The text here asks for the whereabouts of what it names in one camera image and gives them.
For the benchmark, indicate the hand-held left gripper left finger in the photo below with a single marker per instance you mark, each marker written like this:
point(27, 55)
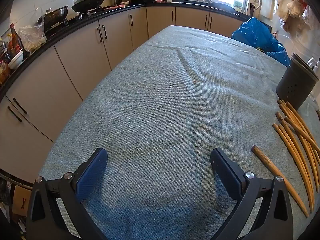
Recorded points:
point(91, 172)

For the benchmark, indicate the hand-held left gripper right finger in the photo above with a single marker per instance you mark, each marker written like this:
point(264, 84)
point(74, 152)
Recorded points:
point(225, 172)

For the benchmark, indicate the bunch of wooden chopsticks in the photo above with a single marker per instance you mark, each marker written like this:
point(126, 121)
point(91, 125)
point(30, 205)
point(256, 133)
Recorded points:
point(265, 158)

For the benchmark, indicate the dark grey chopstick holder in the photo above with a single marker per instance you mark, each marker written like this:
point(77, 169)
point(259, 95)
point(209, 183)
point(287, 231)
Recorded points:
point(295, 85)

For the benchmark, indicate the cardboard box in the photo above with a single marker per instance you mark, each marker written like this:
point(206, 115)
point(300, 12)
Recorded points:
point(21, 202)

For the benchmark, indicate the blue-grey tablecloth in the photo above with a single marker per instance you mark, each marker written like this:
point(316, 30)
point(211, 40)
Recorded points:
point(150, 105)

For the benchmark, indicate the beige lower kitchen cabinets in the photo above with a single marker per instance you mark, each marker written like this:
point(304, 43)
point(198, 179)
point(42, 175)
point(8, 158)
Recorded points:
point(37, 85)

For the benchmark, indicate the glass mug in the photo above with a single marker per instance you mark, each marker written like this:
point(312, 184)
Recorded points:
point(315, 66)

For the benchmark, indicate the blue plastic bag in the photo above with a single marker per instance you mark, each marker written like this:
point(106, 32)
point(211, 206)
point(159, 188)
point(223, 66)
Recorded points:
point(255, 35)

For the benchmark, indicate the clear plastic bag of food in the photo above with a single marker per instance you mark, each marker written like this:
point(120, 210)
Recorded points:
point(32, 38)

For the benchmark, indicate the dark sauce bottle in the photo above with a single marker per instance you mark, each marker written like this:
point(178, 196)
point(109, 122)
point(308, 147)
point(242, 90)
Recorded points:
point(15, 40)

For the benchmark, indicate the black gas stove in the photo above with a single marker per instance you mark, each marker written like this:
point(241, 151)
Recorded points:
point(85, 13)

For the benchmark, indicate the brown dried food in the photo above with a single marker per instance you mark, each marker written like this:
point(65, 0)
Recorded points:
point(290, 25)

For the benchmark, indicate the steel cooking pot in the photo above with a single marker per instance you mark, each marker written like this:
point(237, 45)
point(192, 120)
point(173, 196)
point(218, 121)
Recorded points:
point(53, 15)

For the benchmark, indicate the black utensil holder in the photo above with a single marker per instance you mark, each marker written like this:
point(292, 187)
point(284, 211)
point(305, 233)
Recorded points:
point(252, 10)

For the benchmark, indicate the pink cloth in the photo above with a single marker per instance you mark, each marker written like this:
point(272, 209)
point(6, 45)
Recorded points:
point(158, 1)
point(113, 7)

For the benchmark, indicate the black kitchen countertop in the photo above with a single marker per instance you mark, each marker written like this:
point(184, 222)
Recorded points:
point(190, 5)

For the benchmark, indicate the small white bowl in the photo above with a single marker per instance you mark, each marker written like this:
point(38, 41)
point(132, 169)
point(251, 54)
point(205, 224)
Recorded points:
point(124, 3)

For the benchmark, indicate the white cutting board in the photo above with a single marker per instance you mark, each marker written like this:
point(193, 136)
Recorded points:
point(267, 5)

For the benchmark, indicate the plastic bag of yellow food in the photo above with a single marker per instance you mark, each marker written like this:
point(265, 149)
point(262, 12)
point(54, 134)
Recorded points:
point(297, 5)

